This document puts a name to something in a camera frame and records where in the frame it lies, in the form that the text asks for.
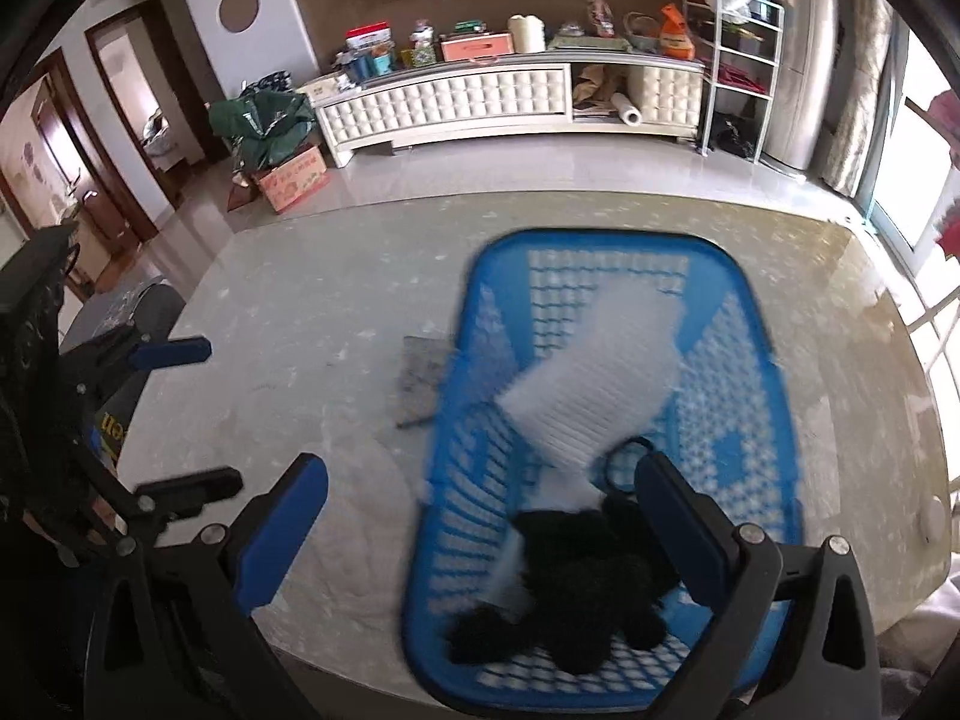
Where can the white metal shelf rack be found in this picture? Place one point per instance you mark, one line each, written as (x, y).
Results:
(739, 43)

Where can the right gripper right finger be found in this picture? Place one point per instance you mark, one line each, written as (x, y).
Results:
(790, 634)

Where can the pink drawer box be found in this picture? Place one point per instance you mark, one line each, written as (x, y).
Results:
(476, 47)

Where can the black soft gloves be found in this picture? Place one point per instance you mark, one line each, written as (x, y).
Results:
(586, 578)

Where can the white foam wrap sheet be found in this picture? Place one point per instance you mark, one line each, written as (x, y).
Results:
(613, 377)

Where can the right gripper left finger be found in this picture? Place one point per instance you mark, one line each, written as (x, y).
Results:
(226, 572)

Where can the orange snack bag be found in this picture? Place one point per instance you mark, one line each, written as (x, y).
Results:
(674, 39)

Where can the grey cloth square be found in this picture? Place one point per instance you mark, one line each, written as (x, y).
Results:
(425, 363)

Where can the white paper towel roll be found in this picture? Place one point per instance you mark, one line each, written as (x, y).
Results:
(628, 113)

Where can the white standing air conditioner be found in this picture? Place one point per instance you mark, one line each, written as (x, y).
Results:
(806, 58)

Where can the beige curtain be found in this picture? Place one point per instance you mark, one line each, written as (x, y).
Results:
(858, 116)

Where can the green plastic bag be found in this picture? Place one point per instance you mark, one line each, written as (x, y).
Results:
(265, 128)

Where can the orange cardboard box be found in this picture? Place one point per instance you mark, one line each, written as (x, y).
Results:
(290, 182)

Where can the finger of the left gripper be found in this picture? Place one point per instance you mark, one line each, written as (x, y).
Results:
(170, 353)
(186, 496)

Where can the white tufted tv cabinet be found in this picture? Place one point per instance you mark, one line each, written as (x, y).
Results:
(559, 91)

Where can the white plastic jug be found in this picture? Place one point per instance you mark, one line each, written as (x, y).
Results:
(527, 34)

